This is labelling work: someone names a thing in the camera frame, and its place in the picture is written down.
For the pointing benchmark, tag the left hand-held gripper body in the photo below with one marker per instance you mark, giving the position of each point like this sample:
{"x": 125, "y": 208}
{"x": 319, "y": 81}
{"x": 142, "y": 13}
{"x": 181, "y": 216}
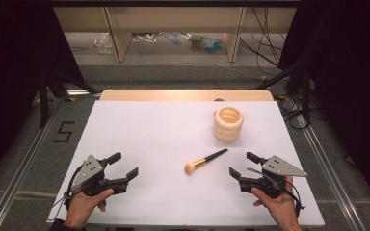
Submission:
{"x": 91, "y": 175}

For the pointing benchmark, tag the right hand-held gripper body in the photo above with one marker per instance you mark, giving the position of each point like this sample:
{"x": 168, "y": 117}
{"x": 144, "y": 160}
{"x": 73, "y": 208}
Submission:
{"x": 271, "y": 178}

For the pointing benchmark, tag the makeup brush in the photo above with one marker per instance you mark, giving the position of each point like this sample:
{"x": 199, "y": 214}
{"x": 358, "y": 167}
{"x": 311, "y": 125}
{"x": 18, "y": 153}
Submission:
{"x": 205, "y": 161}

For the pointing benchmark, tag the cream ribbed cup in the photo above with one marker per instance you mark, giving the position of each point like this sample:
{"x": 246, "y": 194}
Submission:
{"x": 228, "y": 123}

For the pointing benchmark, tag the person's right hand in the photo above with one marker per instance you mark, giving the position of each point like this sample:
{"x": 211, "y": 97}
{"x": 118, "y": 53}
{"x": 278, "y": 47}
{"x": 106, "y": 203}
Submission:
{"x": 277, "y": 205}

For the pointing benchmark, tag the person's left hand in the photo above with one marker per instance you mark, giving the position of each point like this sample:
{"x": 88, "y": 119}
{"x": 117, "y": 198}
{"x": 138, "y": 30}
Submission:
{"x": 86, "y": 205}

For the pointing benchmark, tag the white table mat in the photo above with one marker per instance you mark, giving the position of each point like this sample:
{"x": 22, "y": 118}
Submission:
{"x": 160, "y": 141}

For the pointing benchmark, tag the black metal stand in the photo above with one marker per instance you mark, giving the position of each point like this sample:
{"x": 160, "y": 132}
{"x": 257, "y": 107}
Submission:
{"x": 297, "y": 83}
{"x": 49, "y": 89}

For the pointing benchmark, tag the clear plastic bag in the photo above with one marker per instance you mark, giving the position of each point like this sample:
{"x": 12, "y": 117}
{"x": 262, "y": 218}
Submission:
{"x": 103, "y": 43}

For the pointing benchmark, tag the green and blue toy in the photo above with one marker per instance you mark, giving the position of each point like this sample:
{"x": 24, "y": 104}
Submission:
{"x": 207, "y": 44}

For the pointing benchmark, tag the wooden shelf unit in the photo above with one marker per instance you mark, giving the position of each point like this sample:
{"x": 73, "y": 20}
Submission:
{"x": 173, "y": 29}

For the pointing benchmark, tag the aluminium floor rail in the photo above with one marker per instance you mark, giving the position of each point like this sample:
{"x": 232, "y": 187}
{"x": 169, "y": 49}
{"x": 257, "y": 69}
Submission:
{"x": 16, "y": 166}
{"x": 329, "y": 170}

